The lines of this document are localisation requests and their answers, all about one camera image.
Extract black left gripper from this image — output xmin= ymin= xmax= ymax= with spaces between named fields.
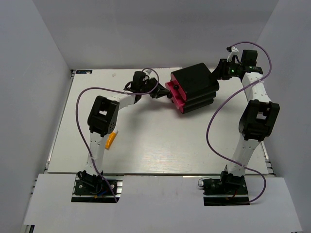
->
xmin=140 ymin=77 xmax=171 ymax=99

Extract pink top drawer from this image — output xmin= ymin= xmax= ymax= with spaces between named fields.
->
xmin=171 ymin=73 xmax=179 ymax=90

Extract black drawer organizer cabinet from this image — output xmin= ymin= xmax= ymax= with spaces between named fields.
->
xmin=171 ymin=63 xmax=220 ymax=114

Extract orange makeup compact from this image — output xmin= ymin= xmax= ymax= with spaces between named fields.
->
xmin=105 ymin=130 xmax=119 ymax=149

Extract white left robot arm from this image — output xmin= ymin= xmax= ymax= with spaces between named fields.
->
xmin=84 ymin=71 xmax=170 ymax=176

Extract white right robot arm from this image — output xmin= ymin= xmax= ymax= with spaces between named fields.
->
xmin=212 ymin=46 xmax=280 ymax=194

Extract pink bottom drawer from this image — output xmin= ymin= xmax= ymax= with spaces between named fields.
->
xmin=173 ymin=102 xmax=185 ymax=113

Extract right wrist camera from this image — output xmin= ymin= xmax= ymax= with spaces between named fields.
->
xmin=226 ymin=46 xmax=239 ymax=62

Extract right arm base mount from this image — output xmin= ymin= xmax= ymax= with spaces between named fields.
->
xmin=198 ymin=177 xmax=250 ymax=206

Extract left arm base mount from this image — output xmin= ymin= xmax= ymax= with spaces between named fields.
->
xmin=71 ymin=171 xmax=123 ymax=203

